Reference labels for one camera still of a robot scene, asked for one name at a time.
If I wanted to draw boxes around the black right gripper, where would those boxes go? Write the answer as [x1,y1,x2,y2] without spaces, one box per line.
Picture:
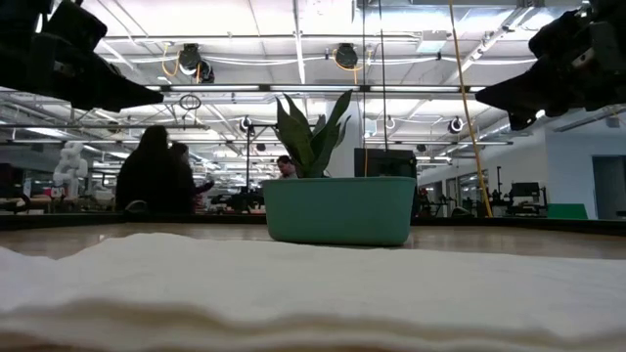
[474,0,626,132]

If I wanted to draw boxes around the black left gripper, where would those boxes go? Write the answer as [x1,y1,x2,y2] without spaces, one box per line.
[0,0,165,113]

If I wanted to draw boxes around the teal plastic tupperware container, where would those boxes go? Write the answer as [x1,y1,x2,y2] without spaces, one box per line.
[261,176,418,246]

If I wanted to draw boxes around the person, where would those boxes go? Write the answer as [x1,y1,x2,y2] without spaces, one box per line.
[276,154,298,180]
[114,124,192,215]
[168,141,216,214]

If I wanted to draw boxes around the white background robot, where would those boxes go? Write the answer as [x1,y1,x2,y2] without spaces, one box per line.
[52,141,89,199]

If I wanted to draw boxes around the black equipment cart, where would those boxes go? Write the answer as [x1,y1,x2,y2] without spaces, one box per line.
[506,181,549,216]

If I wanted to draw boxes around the green box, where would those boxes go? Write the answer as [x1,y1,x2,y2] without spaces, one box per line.
[546,202,589,220]

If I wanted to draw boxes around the grey door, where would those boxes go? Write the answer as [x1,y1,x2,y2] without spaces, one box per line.
[592,154,626,220]

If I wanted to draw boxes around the black metal stand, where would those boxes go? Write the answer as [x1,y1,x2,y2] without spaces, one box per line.
[246,122,290,173]

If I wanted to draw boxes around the snake plant in white pot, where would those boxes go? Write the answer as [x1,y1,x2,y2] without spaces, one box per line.
[272,90,353,179]

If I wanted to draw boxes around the white folded cloth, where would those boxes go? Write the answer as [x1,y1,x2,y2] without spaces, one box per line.
[0,232,626,352]

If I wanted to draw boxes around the yellow cable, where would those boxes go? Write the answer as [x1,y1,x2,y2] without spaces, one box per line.
[448,0,494,219]

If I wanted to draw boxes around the black ceiling cable reel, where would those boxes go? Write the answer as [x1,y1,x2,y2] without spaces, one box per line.
[334,42,360,70]
[177,42,215,84]

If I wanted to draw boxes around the thin black hanging cable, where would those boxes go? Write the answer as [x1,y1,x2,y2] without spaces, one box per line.
[361,0,368,177]

